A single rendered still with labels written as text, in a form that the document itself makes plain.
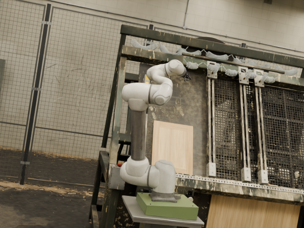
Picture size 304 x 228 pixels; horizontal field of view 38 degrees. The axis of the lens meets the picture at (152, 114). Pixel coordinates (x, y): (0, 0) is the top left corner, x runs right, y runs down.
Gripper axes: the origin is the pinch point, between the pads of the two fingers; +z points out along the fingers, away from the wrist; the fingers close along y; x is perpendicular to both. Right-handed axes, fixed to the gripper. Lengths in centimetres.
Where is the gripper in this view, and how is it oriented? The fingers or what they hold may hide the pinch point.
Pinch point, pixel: (188, 78)
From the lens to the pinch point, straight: 370.1
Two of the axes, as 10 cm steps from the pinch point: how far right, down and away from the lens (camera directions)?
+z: 3.6, 1.7, 9.2
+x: 9.0, -3.3, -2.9
